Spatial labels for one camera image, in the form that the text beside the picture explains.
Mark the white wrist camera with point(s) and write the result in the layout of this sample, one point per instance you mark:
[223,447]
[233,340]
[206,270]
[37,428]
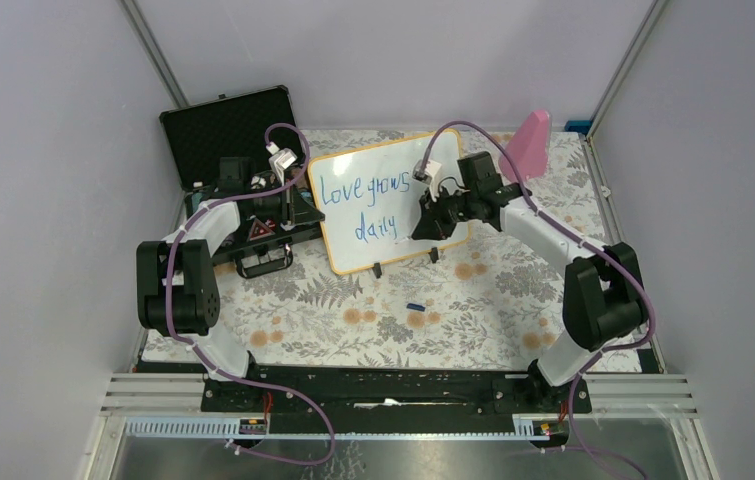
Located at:
[281,159]
[430,174]

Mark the pink wedge eraser block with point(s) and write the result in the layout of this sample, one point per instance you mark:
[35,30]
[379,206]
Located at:
[528,148]

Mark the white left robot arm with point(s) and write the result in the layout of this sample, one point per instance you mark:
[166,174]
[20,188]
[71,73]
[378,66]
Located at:
[178,294]

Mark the floral patterned table mat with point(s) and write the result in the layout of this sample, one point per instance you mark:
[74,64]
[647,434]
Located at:
[491,303]

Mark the yellow framed whiteboard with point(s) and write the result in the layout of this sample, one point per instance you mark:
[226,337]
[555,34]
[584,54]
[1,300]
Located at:
[370,199]

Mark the red black all-in triangle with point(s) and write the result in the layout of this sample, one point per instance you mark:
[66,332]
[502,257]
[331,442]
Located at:
[259,230]

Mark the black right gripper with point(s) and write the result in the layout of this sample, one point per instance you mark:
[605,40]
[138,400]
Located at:
[433,225]

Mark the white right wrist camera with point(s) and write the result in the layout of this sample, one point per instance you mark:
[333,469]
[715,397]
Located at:
[430,174]

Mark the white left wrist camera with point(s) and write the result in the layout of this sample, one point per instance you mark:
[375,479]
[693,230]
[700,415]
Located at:
[281,159]

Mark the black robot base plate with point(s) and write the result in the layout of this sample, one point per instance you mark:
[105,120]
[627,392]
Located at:
[316,400]

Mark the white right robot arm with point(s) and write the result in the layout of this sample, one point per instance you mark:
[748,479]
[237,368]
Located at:
[603,298]

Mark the black poker chip case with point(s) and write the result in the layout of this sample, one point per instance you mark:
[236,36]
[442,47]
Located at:
[219,149]

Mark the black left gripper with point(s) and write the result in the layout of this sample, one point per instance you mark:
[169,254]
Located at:
[295,209]

